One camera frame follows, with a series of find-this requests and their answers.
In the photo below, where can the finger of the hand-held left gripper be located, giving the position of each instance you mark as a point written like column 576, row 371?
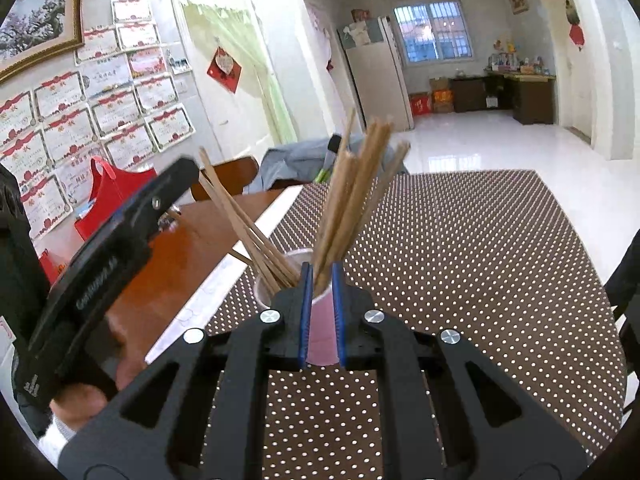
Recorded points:
column 170, row 216
column 160, row 190

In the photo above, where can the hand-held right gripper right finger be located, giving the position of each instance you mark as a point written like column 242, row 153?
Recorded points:
column 339, row 310

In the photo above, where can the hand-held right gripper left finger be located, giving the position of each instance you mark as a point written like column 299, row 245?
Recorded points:
column 305, row 310

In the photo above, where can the pink paper cup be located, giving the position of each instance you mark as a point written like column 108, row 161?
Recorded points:
column 322, row 330

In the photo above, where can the bundle of wooden chopsticks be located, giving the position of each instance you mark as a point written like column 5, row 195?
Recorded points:
column 350, row 185

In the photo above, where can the person's left hand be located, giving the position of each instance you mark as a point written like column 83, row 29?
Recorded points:
column 125, row 355

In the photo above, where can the flat red packet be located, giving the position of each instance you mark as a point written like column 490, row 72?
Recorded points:
column 52, row 267

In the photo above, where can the red gift bag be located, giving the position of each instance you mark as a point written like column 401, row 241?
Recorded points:
column 107, row 195

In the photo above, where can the brown wooden chair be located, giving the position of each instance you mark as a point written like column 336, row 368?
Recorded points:
column 240, row 175

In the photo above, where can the group of award certificates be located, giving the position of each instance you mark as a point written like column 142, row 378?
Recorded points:
column 100, row 120

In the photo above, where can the small photo print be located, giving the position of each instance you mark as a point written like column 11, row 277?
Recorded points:
column 178, row 63

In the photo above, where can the green plastic bag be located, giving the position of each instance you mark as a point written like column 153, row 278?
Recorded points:
column 324, row 175

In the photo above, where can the grey jacket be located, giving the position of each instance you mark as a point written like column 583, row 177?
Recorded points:
column 295, row 160

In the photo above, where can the brown dotted table mat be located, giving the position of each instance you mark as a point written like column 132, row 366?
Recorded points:
column 475, row 260

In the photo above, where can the light green curtain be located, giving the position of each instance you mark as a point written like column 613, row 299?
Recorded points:
column 260, row 85

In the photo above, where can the gold framed tree picture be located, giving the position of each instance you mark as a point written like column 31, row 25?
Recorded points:
column 35, row 25

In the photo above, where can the red cardboard box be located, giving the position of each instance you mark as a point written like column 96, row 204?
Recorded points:
column 420, row 104

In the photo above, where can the white refrigerator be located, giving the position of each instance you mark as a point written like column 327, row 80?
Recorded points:
column 375, row 85

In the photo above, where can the orange cardboard box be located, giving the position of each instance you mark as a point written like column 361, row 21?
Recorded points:
column 441, row 101

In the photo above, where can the plain brown cardboard box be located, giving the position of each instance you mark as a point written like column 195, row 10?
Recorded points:
column 439, row 84

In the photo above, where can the dark wooden desk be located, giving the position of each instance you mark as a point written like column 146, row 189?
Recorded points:
column 535, row 100

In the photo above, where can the dark chair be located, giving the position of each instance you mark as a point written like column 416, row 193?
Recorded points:
column 625, row 280

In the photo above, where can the barred window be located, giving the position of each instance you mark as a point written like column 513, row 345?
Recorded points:
column 432, row 32

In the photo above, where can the assorted small bottles and toys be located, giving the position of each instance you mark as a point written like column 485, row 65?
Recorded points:
column 520, row 62

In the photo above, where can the white door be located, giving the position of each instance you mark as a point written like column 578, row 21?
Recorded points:
column 580, row 90

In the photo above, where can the red hanging door ornament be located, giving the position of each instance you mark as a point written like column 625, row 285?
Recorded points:
column 576, row 32

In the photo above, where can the red diamond wall ornament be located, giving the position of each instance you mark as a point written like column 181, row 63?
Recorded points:
column 224, row 67

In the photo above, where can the pink wall decoration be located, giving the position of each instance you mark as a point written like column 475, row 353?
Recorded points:
column 321, row 35

